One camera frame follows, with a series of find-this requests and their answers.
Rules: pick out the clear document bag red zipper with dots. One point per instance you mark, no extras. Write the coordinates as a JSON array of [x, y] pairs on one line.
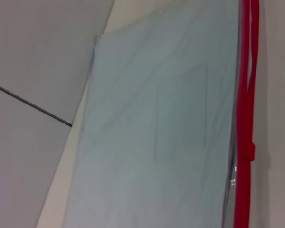
[[156, 118]]

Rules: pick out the red zipper slider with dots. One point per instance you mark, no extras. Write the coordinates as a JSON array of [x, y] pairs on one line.
[[251, 152]]

